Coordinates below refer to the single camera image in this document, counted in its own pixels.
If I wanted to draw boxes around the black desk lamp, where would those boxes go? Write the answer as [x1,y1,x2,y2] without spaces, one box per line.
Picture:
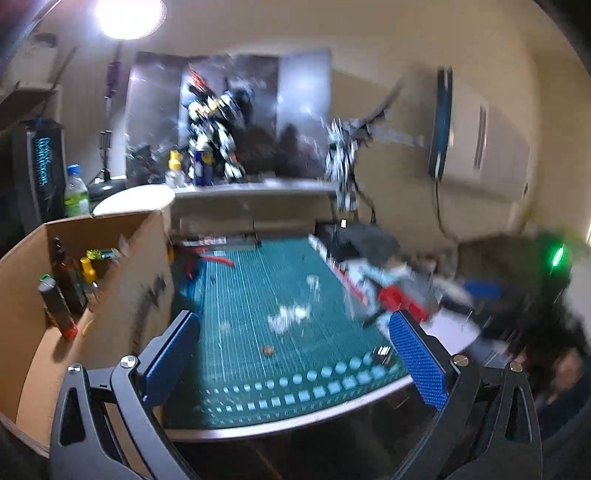
[88,0,167,201]

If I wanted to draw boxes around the white winged robot model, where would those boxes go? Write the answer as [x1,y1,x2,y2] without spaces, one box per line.
[321,80,426,213]

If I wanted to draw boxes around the green soda bottle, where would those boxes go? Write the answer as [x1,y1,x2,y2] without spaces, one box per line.
[64,165,90,217]

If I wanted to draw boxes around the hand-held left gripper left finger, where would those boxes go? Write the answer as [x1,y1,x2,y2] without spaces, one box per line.
[48,310,201,480]

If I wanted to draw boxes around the green cutting mat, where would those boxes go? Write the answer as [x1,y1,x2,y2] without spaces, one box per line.
[164,237,416,430]

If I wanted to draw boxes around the yellow cap clear bottle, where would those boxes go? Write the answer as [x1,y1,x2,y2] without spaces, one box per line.
[165,150,188,188]

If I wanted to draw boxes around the white round plate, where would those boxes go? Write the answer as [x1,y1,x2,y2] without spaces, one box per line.
[92,185,176,217]

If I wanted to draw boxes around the red black bottle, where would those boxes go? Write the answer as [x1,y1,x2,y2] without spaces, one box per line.
[38,274,78,341]

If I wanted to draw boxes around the red thin tool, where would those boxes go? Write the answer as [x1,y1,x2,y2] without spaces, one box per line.
[187,247,236,280]

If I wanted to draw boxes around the blue spray can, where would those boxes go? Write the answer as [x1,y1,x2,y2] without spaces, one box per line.
[191,148,215,186]

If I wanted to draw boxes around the white shelf riser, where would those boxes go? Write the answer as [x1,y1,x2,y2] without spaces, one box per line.
[171,178,342,232]

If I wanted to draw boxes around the brown cardboard box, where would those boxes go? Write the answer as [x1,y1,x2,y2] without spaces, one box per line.
[0,210,178,457]

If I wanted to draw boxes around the red handled nippers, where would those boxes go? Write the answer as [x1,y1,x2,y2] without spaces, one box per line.
[355,281,435,328]

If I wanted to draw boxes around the black computer tower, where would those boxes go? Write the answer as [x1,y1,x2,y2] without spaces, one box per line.
[9,117,65,232]

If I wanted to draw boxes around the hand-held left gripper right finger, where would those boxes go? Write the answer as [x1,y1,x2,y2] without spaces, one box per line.
[389,310,543,480]

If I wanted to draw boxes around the yellow cap brown label bottle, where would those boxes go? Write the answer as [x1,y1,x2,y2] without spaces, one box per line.
[80,257,99,297]

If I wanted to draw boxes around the tall brown bottle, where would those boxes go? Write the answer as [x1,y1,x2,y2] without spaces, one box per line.
[50,237,87,315]

